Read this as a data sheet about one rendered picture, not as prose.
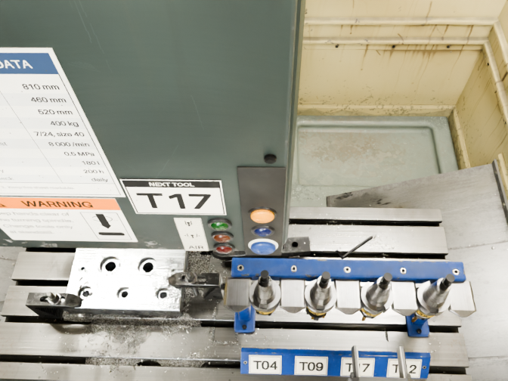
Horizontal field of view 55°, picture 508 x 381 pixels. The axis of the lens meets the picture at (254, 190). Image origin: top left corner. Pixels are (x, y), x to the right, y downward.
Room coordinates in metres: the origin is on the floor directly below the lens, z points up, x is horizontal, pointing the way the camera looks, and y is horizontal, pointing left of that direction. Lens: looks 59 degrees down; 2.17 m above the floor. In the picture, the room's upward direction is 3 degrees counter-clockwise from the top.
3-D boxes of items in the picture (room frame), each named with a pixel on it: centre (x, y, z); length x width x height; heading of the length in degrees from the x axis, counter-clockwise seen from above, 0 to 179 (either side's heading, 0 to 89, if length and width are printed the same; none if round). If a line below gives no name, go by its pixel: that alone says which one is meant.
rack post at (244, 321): (0.38, 0.04, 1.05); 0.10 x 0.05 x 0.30; 176
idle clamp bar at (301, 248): (0.54, -0.01, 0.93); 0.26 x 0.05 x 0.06; 91
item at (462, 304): (0.30, -0.40, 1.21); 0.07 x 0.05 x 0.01; 176
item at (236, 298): (0.33, 0.04, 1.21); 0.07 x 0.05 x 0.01; 176
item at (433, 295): (0.30, -0.34, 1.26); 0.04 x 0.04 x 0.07
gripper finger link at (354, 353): (0.19, -0.17, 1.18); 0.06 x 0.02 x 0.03; 176
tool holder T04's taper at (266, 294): (0.32, -0.01, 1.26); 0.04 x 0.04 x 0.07
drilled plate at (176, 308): (0.50, 0.33, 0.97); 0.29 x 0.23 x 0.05; 86
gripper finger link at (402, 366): (0.19, -0.27, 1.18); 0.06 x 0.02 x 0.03; 176
